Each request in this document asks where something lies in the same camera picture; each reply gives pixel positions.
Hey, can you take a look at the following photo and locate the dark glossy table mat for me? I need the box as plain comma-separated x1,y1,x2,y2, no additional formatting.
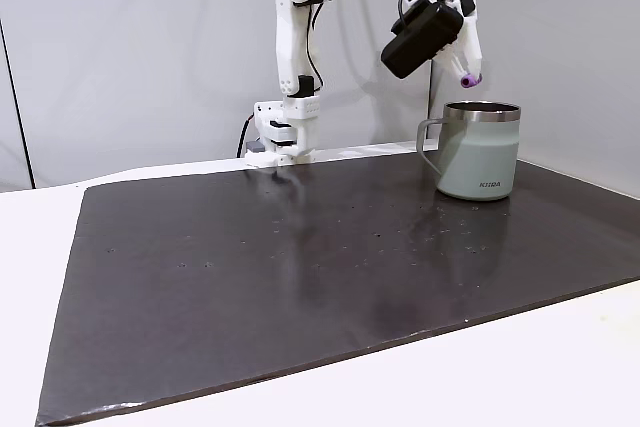
34,150,640,427

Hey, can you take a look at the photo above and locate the sage green metal mug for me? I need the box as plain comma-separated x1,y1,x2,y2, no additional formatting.
416,100,522,202

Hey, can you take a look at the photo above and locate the red and black power cable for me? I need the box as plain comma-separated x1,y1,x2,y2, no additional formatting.
235,114,259,159

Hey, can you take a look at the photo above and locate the black arm motor cable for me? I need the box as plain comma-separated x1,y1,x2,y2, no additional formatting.
304,0,326,94

